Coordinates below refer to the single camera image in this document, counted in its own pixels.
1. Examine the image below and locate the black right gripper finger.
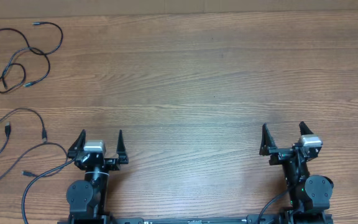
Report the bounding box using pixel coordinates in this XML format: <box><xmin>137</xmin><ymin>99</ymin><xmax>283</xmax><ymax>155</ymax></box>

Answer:
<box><xmin>259</xmin><ymin>123</ymin><xmax>277</xmax><ymax>156</ymax></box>
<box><xmin>298</xmin><ymin>121</ymin><xmax>323</xmax><ymax>145</ymax></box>

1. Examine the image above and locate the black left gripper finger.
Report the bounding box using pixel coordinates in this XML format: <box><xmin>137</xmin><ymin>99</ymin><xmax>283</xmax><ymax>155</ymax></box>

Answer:
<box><xmin>116</xmin><ymin>129</ymin><xmax>129</xmax><ymax>164</ymax></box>
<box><xmin>67</xmin><ymin>129</ymin><xmax>86</xmax><ymax>159</ymax></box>

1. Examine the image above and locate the black usb cable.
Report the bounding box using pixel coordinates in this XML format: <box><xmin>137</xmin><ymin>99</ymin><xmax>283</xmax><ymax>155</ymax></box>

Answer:
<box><xmin>0</xmin><ymin>107</ymin><xmax>68</xmax><ymax>187</ymax></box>

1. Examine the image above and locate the black cable with silver plugs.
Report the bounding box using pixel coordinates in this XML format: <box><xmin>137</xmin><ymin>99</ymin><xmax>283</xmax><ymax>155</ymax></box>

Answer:
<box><xmin>0</xmin><ymin>63</ymin><xmax>27</xmax><ymax>156</ymax></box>

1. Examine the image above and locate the thin black cable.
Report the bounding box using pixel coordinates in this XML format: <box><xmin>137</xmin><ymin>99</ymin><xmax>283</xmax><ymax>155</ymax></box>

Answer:
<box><xmin>0</xmin><ymin>21</ymin><xmax>64</xmax><ymax>88</ymax></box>

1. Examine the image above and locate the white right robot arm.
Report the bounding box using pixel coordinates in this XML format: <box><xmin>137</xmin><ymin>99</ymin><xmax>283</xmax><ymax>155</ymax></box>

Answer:
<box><xmin>256</xmin><ymin>121</ymin><xmax>334</xmax><ymax>223</ymax></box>

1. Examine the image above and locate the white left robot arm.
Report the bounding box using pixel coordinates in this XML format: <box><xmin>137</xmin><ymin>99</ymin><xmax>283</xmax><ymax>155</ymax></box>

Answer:
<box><xmin>66</xmin><ymin>131</ymin><xmax>129</xmax><ymax>223</ymax></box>

